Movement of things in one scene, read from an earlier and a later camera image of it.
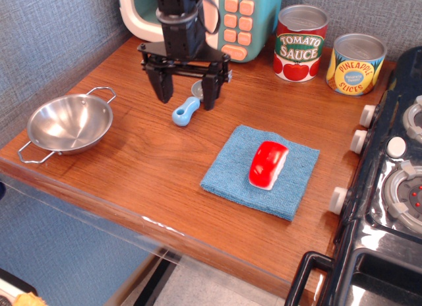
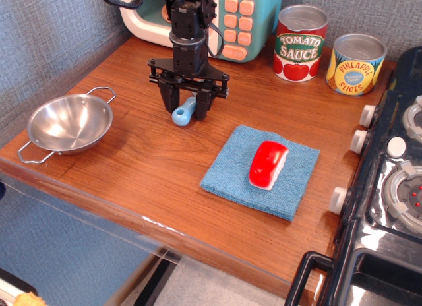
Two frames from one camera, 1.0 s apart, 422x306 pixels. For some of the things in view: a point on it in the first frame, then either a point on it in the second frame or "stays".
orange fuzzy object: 29,299 stays
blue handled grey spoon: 181,115 stays
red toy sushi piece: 267,159 stays
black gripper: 184,51 → 189,64
